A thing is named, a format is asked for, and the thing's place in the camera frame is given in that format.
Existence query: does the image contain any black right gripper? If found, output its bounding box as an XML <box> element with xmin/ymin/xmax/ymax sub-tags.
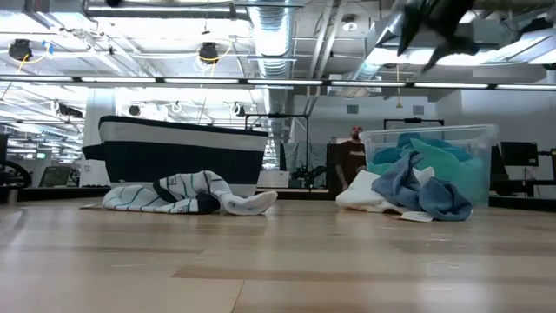
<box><xmin>397</xmin><ymin>0</ymin><xmax>481</xmax><ymax>73</ymax></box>

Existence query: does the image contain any teal dotted shirt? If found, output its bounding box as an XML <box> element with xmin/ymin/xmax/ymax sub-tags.
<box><xmin>367</xmin><ymin>137</ymin><xmax>486</xmax><ymax>205</ymax></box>

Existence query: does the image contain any pale striped sock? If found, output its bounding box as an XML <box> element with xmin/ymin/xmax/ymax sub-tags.
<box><xmin>152</xmin><ymin>170</ymin><xmax>279</xmax><ymax>216</ymax></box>

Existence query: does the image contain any clear plastic bin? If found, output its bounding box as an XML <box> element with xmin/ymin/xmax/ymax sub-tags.
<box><xmin>359</xmin><ymin>124</ymin><xmax>500</xmax><ymax>208</ymax></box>

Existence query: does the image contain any person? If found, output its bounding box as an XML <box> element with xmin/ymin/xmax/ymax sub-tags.
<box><xmin>334</xmin><ymin>125</ymin><xmax>368</xmax><ymax>192</ymax></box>

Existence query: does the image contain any black monitor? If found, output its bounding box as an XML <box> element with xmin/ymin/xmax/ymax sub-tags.
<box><xmin>500</xmin><ymin>141</ymin><xmax>539</xmax><ymax>167</ymax></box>

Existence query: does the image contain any blue-grey cloth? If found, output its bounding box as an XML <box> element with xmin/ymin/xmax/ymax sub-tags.
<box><xmin>371</xmin><ymin>150</ymin><xmax>473</xmax><ymax>223</ymax></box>

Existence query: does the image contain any white cloth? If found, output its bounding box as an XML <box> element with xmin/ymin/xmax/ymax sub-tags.
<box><xmin>335</xmin><ymin>167</ymin><xmax>435</xmax><ymax>214</ymax></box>

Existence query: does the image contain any green potted plant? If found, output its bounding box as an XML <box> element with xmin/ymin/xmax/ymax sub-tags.
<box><xmin>289</xmin><ymin>164</ymin><xmax>327</xmax><ymax>188</ymax></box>

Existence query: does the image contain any white box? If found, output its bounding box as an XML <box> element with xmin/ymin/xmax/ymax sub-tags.
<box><xmin>258</xmin><ymin>169</ymin><xmax>291</xmax><ymax>189</ymax></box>

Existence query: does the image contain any ceiling light strip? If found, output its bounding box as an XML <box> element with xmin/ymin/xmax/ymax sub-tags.
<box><xmin>0</xmin><ymin>76</ymin><xmax>556</xmax><ymax>91</ymax></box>

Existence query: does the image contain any grey ceiling pipe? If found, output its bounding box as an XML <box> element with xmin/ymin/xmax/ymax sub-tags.
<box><xmin>82</xmin><ymin>0</ymin><xmax>251</xmax><ymax>21</ymax></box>

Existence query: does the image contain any small dark monitor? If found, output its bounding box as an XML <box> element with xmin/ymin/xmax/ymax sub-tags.
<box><xmin>38</xmin><ymin>166</ymin><xmax>71</xmax><ymax>188</ymax></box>

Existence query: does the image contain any black wheel-shaped object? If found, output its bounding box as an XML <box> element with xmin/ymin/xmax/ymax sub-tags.
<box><xmin>0</xmin><ymin>159</ymin><xmax>34</xmax><ymax>189</ymax></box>

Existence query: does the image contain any yellow hanging cord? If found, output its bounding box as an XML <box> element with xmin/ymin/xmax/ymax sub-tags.
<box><xmin>394</xmin><ymin>64</ymin><xmax>404</xmax><ymax>110</ymax></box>

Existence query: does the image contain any low black stand frame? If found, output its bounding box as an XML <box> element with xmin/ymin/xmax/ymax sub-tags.
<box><xmin>383</xmin><ymin>117</ymin><xmax>445</xmax><ymax>130</ymax></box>

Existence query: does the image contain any silver ventilation duct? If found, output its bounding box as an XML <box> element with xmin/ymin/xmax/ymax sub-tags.
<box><xmin>249</xmin><ymin>0</ymin><xmax>297</xmax><ymax>140</ymax></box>

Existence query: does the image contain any black ceiling cable reel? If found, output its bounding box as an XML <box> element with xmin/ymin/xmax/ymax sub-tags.
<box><xmin>8</xmin><ymin>38</ymin><xmax>34</xmax><ymax>62</ymax></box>
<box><xmin>198</xmin><ymin>42</ymin><xmax>220</xmax><ymax>65</ymax></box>

